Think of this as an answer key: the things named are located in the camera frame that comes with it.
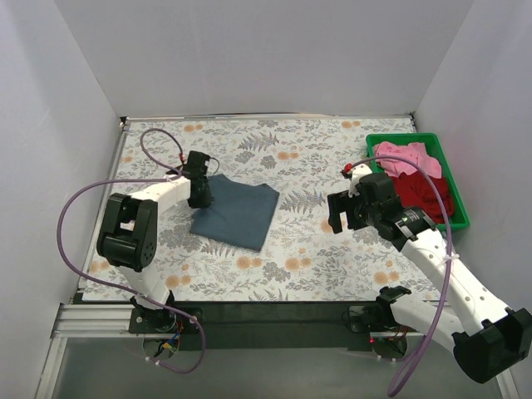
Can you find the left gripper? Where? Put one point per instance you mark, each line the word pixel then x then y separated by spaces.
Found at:
pixel 200 195

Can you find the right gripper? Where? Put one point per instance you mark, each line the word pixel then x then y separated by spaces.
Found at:
pixel 347 211

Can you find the blue grey t shirt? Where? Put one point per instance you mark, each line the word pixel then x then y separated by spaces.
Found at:
pixel 239 215

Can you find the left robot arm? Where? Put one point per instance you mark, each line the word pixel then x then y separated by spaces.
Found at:
pixel 129 232

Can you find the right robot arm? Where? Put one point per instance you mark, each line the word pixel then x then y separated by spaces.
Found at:
pixel 484 334

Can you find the red t shirt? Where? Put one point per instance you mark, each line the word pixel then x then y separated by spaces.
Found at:
pixel 415 191

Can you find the pink t shirt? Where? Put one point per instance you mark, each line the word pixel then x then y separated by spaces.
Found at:
pixel 414 152

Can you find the green plastic bin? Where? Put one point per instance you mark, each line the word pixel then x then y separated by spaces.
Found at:
pixel 460 219

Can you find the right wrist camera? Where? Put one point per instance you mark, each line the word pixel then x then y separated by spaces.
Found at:
pixel 354 173

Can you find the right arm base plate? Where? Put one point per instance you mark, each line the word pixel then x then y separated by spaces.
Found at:
pixel 371 318

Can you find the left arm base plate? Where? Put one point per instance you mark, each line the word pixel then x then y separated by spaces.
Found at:
pixel 160 321

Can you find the aluminium frame rail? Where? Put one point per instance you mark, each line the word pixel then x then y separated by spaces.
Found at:
pixel 254 350

